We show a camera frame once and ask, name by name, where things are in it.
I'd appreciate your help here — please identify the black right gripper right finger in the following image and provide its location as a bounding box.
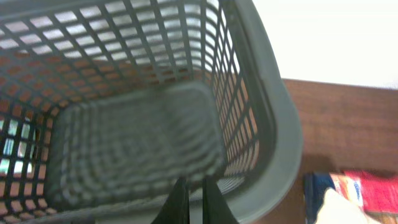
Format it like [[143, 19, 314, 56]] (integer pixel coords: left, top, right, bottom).
[[203, 177, 239, 224]]

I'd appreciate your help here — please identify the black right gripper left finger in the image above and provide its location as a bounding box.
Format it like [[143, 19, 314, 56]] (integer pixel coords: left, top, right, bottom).
[[151, 177, 190, 224]]

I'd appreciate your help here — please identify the Kleenex tissue multipack box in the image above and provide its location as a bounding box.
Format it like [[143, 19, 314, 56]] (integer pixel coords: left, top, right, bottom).
[[303, 172, 364, 224]]

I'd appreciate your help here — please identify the orange pasta packet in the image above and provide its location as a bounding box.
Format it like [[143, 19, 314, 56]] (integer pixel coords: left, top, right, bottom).
[[343, 170, 397, 224]]

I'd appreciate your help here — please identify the grey plastic lattice basket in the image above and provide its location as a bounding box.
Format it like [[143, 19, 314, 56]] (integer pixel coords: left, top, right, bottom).
[[1, 0, 303, 223]]

